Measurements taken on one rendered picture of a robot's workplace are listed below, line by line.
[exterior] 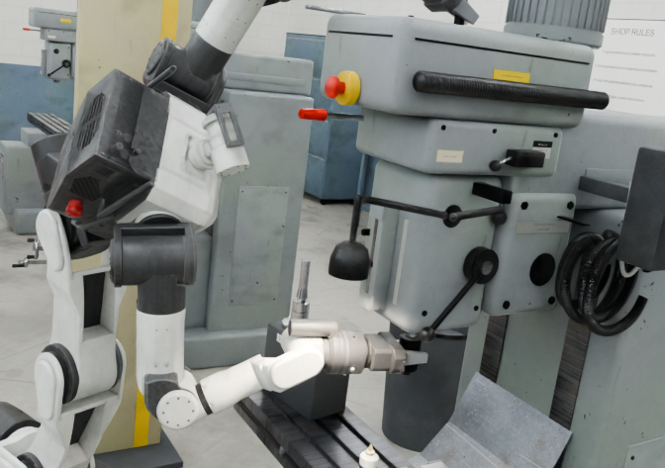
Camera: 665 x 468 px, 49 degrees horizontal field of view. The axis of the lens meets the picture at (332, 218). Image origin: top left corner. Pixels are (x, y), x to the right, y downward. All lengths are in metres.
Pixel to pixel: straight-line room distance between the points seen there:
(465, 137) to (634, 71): 5.16
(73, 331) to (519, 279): 0.99
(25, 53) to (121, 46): 7.33
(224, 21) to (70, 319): 0.76
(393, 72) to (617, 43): 5.43
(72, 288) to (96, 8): 1.43
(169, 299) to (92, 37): 1.69
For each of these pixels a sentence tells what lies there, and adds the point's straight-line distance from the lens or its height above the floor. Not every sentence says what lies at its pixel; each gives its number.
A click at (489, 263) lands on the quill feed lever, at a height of 1.46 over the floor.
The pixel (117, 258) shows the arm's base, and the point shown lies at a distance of 1.33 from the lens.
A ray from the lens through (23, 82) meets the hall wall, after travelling 10.23.
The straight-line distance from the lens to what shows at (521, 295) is 1.53.
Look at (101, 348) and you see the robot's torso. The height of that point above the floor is 1.08.
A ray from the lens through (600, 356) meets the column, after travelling 1.68.
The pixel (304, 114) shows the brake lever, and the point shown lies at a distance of 1.37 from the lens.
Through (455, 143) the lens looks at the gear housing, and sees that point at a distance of 1.31.
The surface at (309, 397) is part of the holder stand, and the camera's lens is 1.90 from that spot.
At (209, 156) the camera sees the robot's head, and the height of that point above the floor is 1.59.
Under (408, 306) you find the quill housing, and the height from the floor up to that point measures 1.37.
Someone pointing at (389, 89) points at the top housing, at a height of 1.77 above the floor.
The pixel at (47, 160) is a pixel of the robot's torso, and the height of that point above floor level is 1.51.
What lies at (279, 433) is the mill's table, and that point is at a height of 0.90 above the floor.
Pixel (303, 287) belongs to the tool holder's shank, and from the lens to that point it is 1.93.
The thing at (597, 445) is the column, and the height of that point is 1.07.
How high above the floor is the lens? 1.82
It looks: 13 degrees down
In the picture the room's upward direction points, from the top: 7 degrees clockwise
